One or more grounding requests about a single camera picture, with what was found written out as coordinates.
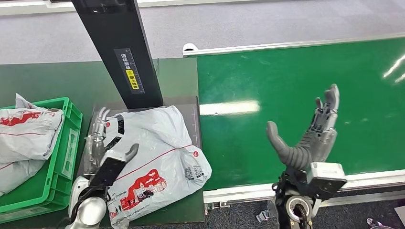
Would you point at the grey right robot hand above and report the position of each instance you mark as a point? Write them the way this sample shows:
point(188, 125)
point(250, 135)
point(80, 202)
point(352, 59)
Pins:
point(311, 147)

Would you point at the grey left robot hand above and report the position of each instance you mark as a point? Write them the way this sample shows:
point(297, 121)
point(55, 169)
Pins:
point(94, 148)

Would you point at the white courier bag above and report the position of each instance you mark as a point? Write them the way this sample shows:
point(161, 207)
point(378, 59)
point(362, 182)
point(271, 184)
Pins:
point(158, 151)

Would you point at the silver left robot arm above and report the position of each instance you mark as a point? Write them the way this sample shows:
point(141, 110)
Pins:
point(90, 208)

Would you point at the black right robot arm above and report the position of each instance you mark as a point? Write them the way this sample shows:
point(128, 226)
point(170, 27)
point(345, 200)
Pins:
point(294, 205)

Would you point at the green conveyor belt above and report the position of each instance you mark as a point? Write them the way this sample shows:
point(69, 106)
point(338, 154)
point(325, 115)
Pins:
point(253, 79)

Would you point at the green plastic crate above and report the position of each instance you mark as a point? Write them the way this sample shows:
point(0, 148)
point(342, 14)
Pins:
point(68, 151)

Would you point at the grey courier bag, red print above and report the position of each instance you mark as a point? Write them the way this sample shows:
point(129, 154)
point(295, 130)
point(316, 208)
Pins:
point(25, 136)

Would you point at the dark green table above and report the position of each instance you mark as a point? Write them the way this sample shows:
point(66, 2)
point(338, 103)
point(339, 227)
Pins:
point(47, 80)

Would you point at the plain grey courier bag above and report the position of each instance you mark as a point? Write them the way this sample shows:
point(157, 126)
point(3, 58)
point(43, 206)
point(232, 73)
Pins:
point(15, 175)

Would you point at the black yellow column label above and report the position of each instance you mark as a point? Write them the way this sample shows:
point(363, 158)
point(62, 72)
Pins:
point(130, 72)

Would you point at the small metal floor fitting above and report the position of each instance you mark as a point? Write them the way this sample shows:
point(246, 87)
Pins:
point(378, 223)

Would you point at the black scanner platform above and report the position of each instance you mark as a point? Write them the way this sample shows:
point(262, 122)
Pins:
point(193, 120)

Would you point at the black scanner column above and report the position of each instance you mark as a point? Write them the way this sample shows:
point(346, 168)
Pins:
point(120, 38)

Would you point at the grey floor plate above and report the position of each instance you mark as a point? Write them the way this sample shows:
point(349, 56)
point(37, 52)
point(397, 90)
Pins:
point(400, 218)

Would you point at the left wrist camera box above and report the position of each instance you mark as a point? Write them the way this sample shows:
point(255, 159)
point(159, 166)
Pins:
point(109, 170)

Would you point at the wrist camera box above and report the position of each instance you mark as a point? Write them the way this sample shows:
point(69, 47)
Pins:
point(109, 170)
point(327, 180)

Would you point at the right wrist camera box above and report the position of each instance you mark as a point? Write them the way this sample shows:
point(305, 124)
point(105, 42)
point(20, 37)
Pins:
point(327, 180)

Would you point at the wide aluminium conveyor rail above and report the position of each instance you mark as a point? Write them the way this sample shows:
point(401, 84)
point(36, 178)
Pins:
point(240, 194)

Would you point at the thin aluminium conveyor rail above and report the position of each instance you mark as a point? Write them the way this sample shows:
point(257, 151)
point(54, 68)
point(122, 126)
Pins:
point(284, 45)

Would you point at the white rail end cap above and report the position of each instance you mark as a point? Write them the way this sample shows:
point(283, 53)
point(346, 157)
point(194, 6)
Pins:
point(189, 47)

